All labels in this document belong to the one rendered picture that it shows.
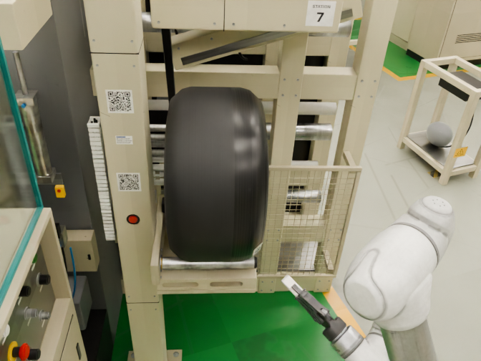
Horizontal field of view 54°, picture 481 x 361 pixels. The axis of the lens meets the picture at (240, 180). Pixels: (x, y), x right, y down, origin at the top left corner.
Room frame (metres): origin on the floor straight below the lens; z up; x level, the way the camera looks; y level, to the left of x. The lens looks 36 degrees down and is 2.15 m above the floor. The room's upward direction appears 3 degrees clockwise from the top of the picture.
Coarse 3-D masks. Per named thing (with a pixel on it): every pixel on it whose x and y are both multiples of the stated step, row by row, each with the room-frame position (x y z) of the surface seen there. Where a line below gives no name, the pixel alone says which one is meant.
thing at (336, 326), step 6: (324, 318) 0.93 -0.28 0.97; (336, 318) 0.94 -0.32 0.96; (324, 324) 0.95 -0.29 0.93; (330, 324) 0.92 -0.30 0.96; (336, 324) 0.92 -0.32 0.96; (342, 324) 0.92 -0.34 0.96; (324, 330) 0.92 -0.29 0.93; (330, 330) 0.91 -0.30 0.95; (336, 330) 0.91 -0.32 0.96; (342, 330) 0.91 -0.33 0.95; (330, 336) 0.90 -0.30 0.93; (336, 336) 0.90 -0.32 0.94
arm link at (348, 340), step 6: (348, 330) 0.91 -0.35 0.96; (354, 330) 0.92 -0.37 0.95; (342, 336) 0.89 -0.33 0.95; (348, 336) 0.89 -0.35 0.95; (354, 336) 0.89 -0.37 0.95; (360, 336) 0.90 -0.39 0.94; (336, 342) 0.88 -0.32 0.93; (342, 342) 0.88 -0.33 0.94; (348, 342) 0.87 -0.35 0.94; (354, 342) 0.88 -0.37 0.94; (360, 342) 0.88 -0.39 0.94; (336, 348) 0.88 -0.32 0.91; (342, 348) 0.87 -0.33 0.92; (348, 348) 0.86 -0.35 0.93; (354, 348) 0.86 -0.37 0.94; (342, 354) 0.86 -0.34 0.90; (348, 354) 0.85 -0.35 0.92
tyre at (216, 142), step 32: (192, 96) 1.34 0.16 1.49; (224, 96) 1.35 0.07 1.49; (192, 128) 1.20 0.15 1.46; (224, 128) 1.21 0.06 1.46; (256, 128) 1.23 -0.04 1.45; (192, 160) 1.12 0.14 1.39; (224, 160) 1.13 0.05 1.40; (256, 160) 1.15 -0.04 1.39; (192, 192) 1.07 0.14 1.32; (224, 192) 1.08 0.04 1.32; (256, 192) 1.10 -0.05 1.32; (192, 224) 1.05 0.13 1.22; (224, 224) 1.05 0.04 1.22; (256, 224) 1.08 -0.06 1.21; (192, 256) 1.07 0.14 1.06; (224, 256) 1.08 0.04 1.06
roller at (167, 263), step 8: (168, 264) 1.18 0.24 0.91; (176, 264) 1.18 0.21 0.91; (184, 264) 1.18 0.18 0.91; (192, 264) 1.18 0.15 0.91; (200, 264) 1.19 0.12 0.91; (208, 264) 1.19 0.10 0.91; (216, 264) 1.19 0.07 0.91; (224, 264) 1.19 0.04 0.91; (232, 264) 1.20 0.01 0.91; (240, 264) 1.20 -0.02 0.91; (248, 264) 1.20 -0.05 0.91; (256, 264) 1.21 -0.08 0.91
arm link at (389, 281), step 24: (384, 240) 0.73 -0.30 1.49; (408, 240) 0.72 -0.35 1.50; (360, 264) 0.68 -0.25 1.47; (384, 264) 0.66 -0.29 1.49; (408, 264) 0.67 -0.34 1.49; (432, 264) 0.70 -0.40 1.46; (360, 288) 0.63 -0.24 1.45; (384, 288) 0.62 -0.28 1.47; (408, 288) 0.63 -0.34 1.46; (360, 312) 0.62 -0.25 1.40; (384, 312) 0.60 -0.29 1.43; (408, 312) 0.62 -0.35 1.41; (384, 336) 0.64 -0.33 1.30; (408, 336) 0.62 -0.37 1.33; (408, 360) 0.60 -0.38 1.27; (432, 360) 0.61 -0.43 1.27
